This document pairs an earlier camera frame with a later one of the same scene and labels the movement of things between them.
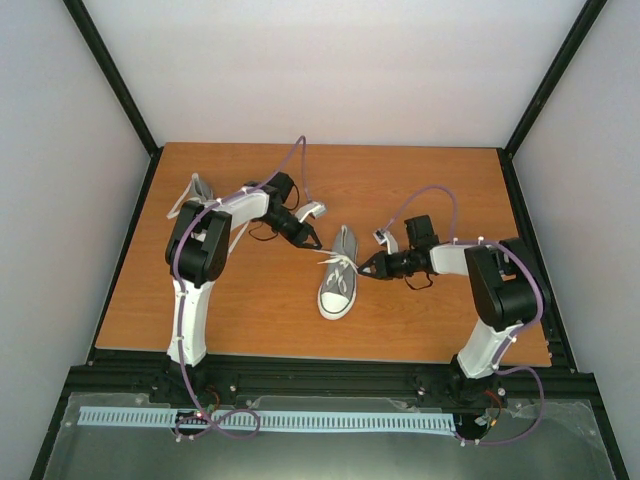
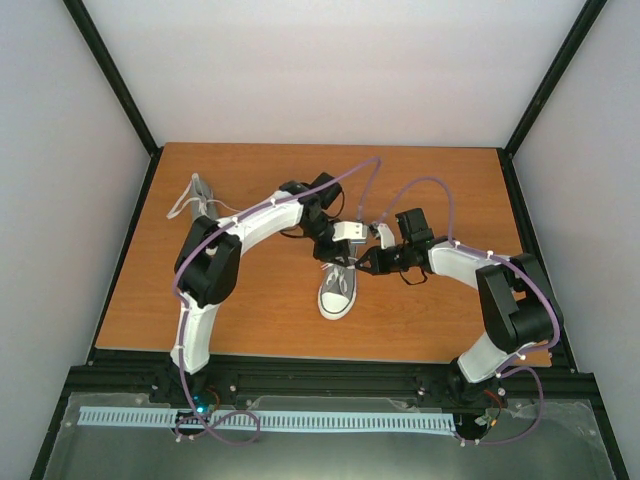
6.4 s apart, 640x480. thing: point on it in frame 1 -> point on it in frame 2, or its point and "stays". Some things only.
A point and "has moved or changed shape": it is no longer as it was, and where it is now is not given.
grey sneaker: x=338 y=284 stays
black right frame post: x=563 y=57 stays
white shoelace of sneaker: x=341 y=259 has moved or changed shape
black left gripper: x=298 y=237 -> x=327 y=254
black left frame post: x=101 y=54 stays
